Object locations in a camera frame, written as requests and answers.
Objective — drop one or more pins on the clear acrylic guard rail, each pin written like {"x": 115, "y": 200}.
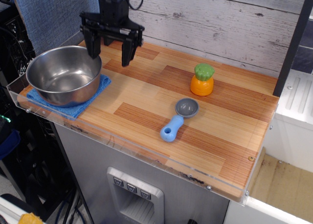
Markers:
{"x": 216, "y": 149}

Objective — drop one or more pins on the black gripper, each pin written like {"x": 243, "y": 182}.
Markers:
{"x": 112, "y": 20}

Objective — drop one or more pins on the blue fabric panel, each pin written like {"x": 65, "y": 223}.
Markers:
{"x": 54, "y": 23}

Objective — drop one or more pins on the black vertical post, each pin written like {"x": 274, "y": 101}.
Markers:
{"x": 292, "y": 50}
{"x": 109, "y": 39}

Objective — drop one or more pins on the blue grey toy scoop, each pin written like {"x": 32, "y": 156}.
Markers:
{"x": 185, "y": 108}

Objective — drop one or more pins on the silver toy fridge cabinet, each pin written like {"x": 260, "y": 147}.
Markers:
{"x": 89, "y": 161}

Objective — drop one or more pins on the orange green carrot shaker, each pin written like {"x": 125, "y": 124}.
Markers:
{"x": 202, "y": 82}

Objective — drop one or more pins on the black vertical post right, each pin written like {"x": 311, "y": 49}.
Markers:
{"x": 292, "y": 50}

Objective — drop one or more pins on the blue folded cloth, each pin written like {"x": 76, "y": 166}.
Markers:
{"x": 69, "y": 112}

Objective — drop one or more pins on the black vertical post left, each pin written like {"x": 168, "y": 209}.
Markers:
{"x": 109, "y": 39}

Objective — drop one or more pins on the white toy sink unit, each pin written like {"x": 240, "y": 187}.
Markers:
{"x": 281, "y": 187}

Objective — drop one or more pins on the grey ice dispenser panel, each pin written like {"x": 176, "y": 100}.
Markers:
{"x": 135, "y": 201}

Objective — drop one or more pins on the stainless steel pot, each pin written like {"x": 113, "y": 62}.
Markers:
{"x": 65, "y": 76}

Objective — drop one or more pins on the yellow object bottom left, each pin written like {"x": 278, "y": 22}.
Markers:
{"x": 29, "y": 218}

